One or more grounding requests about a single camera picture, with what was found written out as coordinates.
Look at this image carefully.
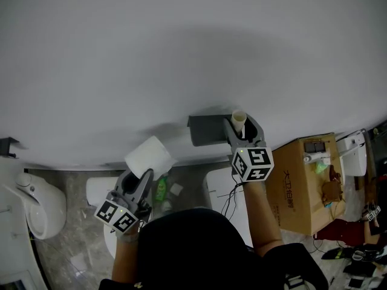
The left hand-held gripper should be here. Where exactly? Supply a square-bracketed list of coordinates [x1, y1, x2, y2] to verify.
[94, 169, 155, 234]

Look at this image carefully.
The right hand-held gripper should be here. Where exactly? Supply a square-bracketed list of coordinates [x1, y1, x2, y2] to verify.
[223, 115, 275, 184]

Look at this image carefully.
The cardboard tube core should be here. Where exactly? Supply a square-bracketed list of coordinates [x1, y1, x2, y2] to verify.
[231, 109, 247, 133]

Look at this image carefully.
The white toilet paper roll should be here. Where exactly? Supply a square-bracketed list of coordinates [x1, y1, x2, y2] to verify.
[124, 135, 180, 179]

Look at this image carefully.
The grey wall paper holder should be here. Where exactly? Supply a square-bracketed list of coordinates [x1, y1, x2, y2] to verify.
[187, 112, 233, 147]

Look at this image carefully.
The person's right forearm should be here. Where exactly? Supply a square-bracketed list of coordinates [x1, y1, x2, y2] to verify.
[242, 179, 284, 258]

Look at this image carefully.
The person's left forearm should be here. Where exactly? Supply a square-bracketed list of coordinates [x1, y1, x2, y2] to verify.
[111, 228, 141, 281]

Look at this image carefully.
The green bottle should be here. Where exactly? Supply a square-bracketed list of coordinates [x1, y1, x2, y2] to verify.
[155, 173, 169, 202]

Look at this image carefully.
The small white container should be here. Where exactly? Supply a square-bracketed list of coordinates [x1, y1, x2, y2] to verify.
[159, 198, 174, 214]

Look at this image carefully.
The black flat item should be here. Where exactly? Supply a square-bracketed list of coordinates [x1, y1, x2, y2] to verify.
[304, 141, 327, 153]

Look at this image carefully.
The white handheld device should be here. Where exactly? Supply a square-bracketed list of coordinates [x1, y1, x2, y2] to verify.
[303, 152, 331, 164]

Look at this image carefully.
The large cardboard box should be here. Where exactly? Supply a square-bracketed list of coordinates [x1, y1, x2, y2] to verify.
[265, 131, 346, 236]

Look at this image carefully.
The person's black shirt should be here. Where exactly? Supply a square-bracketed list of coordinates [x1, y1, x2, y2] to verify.
[99, 207, 330, 290]

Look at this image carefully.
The white urinal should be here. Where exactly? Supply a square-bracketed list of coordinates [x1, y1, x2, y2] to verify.
[14, 172, 68, 240]

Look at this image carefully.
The brown object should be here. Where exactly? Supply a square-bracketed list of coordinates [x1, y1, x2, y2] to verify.
[320, 166, 343, 204]

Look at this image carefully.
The white sanitary fixture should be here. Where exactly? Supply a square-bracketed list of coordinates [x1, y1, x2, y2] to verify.
[0, 157, 49, 290]

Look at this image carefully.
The black and green shoe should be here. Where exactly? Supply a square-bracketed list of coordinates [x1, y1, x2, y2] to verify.
[321, 246, 348, 262]

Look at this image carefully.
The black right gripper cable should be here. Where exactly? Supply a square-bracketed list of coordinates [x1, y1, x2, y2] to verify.
[221, 173, 246, 221]

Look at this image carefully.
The black wall hook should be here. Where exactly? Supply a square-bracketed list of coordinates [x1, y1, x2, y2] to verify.
[0, 137, 20, 158]

